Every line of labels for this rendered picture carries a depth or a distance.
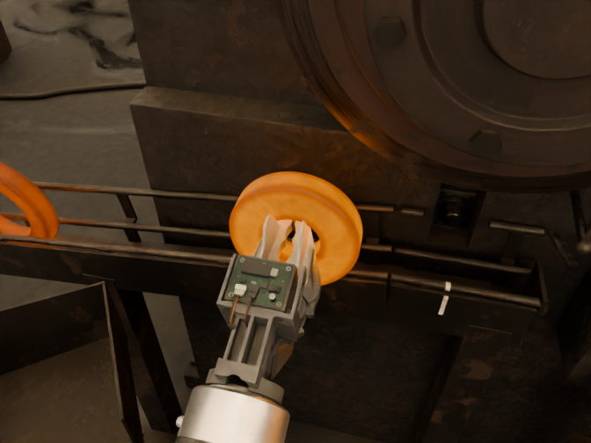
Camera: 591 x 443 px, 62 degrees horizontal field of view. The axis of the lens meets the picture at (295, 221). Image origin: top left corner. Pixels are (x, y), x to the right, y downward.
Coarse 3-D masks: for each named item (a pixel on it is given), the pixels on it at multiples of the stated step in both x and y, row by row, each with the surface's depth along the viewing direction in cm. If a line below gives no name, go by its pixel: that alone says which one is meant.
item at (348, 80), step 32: (320, 0) 43; (352, 0) 40; (320, 32) 45; (352, 32) 42; (352, 64) 46; (352, 96) 48; (384, 96) 45; (384, 128) 50; (416, 128) 49; (448, 160) 51; (480, 160) 50
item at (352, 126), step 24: (288, 0) 45; (288, 24) 47; (312, 48) 48; (312, 72) 49; (336, 96) 51; (360, 120) 52; (384, 144) 53; (408, 168) 54; (432, 168) 54; (456, 168) 53; (504, 192) 54; (528, 192) 53
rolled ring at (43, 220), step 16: (0, 176) 76; (16, 176) 77; (16, 192) 76; (32, 192) 78; (32, 208) 78; (48, 208) 80; (0, 224) 87; (16, 224) 88; (32, 224) 81; (48, 224) 81
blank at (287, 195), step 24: (264, 192) 52; (288, 192) 51; (312, 192) 51; (336, 192) 53; (240, 216) 55; (264, 216) 54; (288, 216) 54; (312, 216) 53; (336, 216) 52; (240, 240) 58; (336, 240) 54; (360, 240) 54; (336, 264) 57
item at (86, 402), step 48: (96, 288) 65; (0, 336) 64; (48, 336) 68; (96, 336) 71; (0, 384) 68; (48, 384) 68; (96, 384) 67; (0, 432) 63; (48, 432) 63; (96, 432) 62
